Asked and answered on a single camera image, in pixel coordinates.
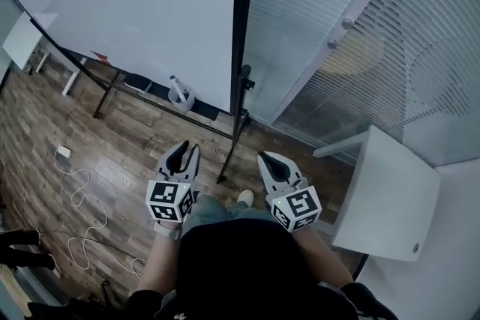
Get thin black floor cable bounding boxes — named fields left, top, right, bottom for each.
left=36, top=230, right=146, bottom=262

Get person's black shirt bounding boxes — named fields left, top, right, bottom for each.
left=123, top=218, right=399, bottom=320

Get large whiteboard on stand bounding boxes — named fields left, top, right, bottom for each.
left=28, top=0, right=260, bottom=185

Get person's right white shoe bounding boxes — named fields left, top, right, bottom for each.
left=236, top=189, right=256, bottom=205

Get pale wristband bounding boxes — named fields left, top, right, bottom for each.
left=154, top=221, right=184, bottom=241

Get black whiteboard eraser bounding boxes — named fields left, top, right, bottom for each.
left=123, top=73, right=153, bottom=93

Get clear marker holder cup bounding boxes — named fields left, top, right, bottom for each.
left=167, top=82, right=197, bottom=113

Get white floor cable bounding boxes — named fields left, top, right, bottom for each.
left=52, top=145, right=148, bottom=279

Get person's left forearm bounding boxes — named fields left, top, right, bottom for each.
left=136, top=223, right=184, bottom=294

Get white desk with legs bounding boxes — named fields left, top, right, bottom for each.
left=1, top=12, right=89, bottom=97

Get person's right forearm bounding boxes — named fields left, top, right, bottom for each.
left=292, top=226, right=356, bottom=289

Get white desk with round grommet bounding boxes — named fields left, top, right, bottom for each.
left=312, top=124, right=442, bottom=263

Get glass door with blinds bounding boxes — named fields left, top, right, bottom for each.
left=241, top=0, right=480, bottom=168

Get black flat block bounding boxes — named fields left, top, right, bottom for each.
left=192, top=100, right=219, bottom=121

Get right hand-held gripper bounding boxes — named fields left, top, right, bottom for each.
left=256, top=151, right=322, bottom=234

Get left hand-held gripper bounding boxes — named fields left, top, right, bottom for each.
left=145, top=140, right=201, bottom=225

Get person's grey trousers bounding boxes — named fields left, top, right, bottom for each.
left=181, top=194, right=279, bottom=234

